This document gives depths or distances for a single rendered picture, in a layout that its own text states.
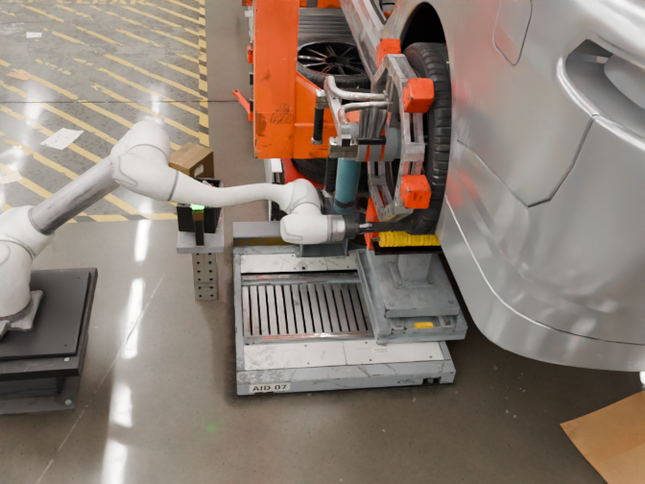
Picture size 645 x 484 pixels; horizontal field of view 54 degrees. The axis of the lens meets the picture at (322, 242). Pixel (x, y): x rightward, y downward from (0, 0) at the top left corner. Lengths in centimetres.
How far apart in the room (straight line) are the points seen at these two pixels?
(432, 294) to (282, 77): 104
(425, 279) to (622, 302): 129
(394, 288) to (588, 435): 89
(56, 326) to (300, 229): 89
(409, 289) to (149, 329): 107
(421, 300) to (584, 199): 132
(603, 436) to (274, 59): 186
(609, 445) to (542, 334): 108
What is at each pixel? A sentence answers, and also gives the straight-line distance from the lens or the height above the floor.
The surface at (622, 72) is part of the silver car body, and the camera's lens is 143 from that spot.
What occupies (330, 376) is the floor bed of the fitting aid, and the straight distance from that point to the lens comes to 242.
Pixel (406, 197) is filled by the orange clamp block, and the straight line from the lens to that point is 197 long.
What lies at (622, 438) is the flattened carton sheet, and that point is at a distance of 267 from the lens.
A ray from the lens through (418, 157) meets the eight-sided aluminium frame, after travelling 200.
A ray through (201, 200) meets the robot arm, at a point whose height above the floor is 79.
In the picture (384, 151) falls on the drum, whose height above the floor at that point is 85.
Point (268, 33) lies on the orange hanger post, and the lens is 251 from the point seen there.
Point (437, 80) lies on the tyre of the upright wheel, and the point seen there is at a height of 114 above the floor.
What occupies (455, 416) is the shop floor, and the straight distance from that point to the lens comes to 250.
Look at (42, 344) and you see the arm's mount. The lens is 231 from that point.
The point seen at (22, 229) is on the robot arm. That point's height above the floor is 58.
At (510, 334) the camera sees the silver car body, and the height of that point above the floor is 82.
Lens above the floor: 193
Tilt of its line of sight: 38 degrees down
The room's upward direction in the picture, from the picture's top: 5 degrees clockwise
